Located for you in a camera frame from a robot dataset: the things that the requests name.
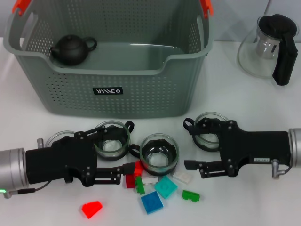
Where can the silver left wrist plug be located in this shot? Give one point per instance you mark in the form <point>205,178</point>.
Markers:
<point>40,142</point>

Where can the dark red long brick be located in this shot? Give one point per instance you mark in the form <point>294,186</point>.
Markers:
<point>129,182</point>

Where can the black clay teapot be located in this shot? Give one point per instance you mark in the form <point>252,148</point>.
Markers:
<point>70,50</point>

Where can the grey perforated storage basket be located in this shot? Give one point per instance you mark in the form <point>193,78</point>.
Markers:
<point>141,94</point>

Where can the glass teacup black sleeve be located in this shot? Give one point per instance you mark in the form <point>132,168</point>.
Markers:
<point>53,139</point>
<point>110,147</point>
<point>157,160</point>
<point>207,139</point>

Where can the white long toy brick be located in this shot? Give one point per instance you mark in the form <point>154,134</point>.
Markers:
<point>150,180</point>

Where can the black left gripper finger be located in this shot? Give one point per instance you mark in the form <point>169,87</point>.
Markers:
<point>108,173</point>
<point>94,131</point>

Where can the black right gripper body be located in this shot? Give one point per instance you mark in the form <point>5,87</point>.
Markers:
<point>254,148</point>

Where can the blue square toy plate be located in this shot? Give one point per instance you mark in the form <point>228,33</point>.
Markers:
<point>151,202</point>

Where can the orange red slope brick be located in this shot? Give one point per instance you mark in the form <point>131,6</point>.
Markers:
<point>91,209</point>

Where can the teal square toy plate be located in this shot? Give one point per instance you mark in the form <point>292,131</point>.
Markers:
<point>165,187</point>

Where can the green toy brick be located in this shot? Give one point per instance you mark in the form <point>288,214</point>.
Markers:
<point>140,187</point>
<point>190,195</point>

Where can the white flat toy plate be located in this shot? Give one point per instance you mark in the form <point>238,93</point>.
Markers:
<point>182,176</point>

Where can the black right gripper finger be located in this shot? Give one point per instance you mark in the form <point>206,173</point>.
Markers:
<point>211,123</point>
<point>211,168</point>

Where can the bright red small brick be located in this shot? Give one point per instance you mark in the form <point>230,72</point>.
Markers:
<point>138,169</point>

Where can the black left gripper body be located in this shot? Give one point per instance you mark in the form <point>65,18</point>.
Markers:
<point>58,162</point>

